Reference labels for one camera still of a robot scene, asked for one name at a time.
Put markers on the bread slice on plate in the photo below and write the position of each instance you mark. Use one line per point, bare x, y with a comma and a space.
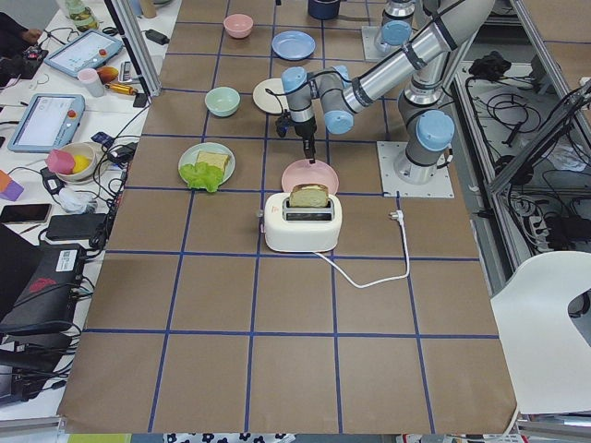
215, 160

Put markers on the white chair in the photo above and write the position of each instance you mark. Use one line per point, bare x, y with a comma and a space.
547, 357

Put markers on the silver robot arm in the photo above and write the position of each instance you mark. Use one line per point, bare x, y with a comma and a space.
400, 20
421, 62

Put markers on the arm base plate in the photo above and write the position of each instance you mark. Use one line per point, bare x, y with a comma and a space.
383, 40
401, 178

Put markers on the pink toy cup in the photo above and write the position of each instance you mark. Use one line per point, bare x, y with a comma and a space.
60, 162

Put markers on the teach pendant tablet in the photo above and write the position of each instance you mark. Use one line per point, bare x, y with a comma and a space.
91, 49
49, 122

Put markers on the white toaster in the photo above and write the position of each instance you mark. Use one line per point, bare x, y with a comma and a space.
301, 230

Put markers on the beige bowl with fruit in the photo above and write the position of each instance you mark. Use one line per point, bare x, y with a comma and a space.
88, 149

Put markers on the yellow toy fruit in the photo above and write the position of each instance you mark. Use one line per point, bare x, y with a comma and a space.
81, 163

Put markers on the black smartphone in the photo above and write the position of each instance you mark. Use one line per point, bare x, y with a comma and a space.
26, 213

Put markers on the pink bowl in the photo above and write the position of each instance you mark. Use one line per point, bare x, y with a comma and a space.
238, 26

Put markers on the green plate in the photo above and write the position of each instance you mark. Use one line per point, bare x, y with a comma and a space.
190, 157

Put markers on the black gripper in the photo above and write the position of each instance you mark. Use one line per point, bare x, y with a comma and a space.
306, 128

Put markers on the gold metal cylinder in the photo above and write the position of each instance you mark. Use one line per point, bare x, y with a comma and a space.
121, 89

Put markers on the green lettuce leaf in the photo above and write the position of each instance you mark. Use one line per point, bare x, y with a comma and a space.
201, 175

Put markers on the black power bank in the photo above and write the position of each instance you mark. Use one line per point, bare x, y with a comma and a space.
74, 227

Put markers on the bread slice in toaster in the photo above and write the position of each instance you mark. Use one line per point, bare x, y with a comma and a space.
309, 196

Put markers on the blue plate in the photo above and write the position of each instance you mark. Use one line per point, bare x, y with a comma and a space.
293, 45

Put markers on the mango toy fruit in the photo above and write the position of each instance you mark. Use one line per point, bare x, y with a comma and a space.
107, 74

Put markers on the black power adapter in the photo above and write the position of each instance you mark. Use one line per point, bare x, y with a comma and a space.
156, 36

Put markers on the white pink cup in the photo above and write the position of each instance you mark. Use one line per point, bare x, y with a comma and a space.
91, 80

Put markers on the dark blue saucepan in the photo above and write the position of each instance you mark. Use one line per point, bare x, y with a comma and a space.
324, 9

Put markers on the aluminium frame post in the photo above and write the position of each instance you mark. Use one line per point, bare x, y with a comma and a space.
127, 25

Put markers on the green bowl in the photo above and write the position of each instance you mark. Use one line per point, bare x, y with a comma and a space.
222, 101

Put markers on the near teach pendant tablet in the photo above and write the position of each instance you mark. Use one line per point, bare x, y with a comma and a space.
49, 122

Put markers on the black laptop computer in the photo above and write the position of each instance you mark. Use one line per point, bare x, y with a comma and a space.
38, 300

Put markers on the glass bottle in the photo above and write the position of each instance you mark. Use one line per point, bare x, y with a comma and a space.
81, 15

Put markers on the cream white plate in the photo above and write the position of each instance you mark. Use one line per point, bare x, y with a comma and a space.
269, 96

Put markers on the far teach pendant tablet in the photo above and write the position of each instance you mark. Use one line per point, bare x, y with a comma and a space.
91, 49

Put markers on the purple toy block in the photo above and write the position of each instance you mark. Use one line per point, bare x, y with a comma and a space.
9, 189

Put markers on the pink plate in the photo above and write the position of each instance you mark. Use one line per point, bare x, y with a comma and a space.
304, 172

